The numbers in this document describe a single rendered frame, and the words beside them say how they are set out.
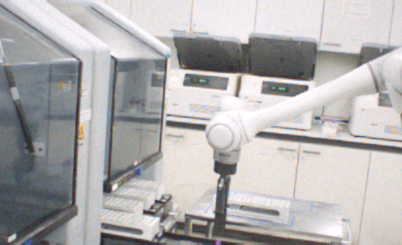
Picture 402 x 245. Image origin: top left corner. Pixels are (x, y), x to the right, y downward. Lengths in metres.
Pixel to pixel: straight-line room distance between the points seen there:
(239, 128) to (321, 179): 2.57
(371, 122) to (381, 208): 0.63
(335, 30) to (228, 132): 2.84
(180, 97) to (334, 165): 1.25
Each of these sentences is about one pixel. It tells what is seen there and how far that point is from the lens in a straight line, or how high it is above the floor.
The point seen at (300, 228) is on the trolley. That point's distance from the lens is 2.08.
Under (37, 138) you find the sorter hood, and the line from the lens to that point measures 1.32.
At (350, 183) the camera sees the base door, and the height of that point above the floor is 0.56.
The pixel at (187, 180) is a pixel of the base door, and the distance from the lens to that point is 4.21.
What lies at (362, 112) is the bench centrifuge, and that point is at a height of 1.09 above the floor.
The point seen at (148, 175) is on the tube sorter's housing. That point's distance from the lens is 2.40.
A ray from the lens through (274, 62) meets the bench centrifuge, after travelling 4.41.
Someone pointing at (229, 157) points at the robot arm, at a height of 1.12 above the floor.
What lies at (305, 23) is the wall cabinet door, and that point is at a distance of 4.28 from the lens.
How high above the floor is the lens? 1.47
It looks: 8 degrees down
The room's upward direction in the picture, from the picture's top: 5 degrees clockwise
